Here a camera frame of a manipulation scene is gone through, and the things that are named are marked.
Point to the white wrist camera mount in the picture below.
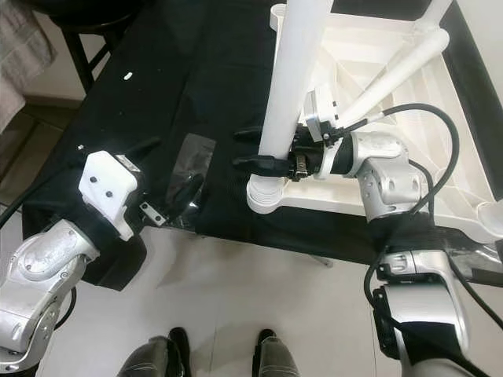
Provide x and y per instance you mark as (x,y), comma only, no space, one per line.
(322,114)
(110,184)

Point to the black stool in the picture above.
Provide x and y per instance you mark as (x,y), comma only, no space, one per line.
(86,47)

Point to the metal folding table frame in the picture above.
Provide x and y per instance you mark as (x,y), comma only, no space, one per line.
(320,260)

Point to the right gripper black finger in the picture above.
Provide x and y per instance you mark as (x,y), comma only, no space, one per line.
(263,166)
(251,134)

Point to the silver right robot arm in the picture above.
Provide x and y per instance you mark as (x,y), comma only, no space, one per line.
(389,177)

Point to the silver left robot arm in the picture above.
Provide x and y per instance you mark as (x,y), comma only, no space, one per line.
(47,283)

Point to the white plastic children table top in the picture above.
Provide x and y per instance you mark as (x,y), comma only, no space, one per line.
(440,157)

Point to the beige woven mat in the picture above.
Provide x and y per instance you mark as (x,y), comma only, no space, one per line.
(20,55)

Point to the white plastic table leg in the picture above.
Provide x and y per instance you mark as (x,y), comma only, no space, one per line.
(436,16)
(491,220)
(295,78)
(401,75)

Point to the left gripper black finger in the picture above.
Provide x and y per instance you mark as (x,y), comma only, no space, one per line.
(141,146)
(185,196)

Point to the black round bowl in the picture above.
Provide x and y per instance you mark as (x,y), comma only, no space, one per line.
(86,8)

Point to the black tablecloth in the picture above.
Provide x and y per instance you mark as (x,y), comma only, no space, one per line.
(173,71)

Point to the small white paper scrap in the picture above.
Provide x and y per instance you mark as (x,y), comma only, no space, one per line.
(128,76)

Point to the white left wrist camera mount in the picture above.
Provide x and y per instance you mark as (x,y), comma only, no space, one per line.
(110,184)

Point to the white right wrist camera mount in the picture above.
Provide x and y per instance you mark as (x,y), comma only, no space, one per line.
(322,114)

